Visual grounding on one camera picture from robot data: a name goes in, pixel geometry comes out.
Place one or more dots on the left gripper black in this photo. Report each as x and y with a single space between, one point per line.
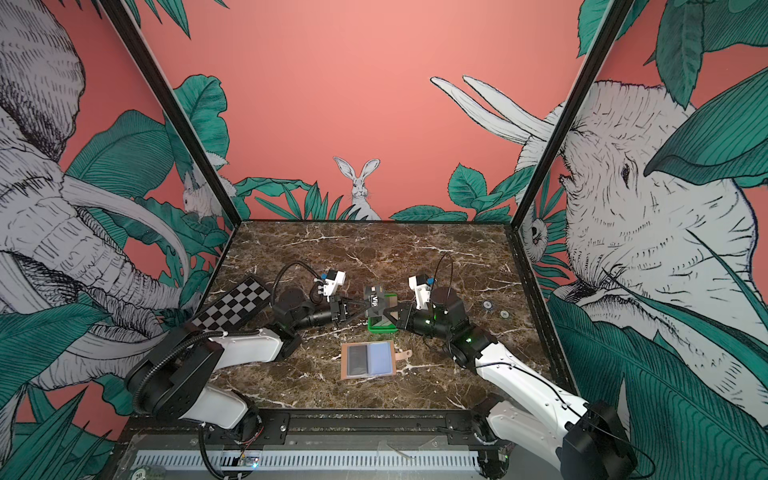
339 315

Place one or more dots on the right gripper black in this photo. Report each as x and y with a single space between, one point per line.
412 317

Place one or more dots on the green plastic tray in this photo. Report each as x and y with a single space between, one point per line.
383 325

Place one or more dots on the tan leather card holder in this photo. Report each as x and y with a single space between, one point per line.
382 359

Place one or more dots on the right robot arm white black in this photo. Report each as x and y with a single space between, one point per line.
583 440

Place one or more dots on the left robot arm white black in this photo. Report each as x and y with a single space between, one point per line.
173 381

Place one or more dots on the checkerboard calibration plate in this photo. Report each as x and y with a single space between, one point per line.
236 307

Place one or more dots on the small green circuit board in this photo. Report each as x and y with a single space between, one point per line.
251 462

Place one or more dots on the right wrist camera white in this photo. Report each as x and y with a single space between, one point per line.
421 285

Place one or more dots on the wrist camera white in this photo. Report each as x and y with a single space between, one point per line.
330 282
421 285

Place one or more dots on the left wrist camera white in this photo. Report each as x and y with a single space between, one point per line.
330 282

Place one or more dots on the black mounting rail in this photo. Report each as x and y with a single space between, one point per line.
271 426

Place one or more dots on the white slotted cable duct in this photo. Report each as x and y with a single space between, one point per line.
309 460

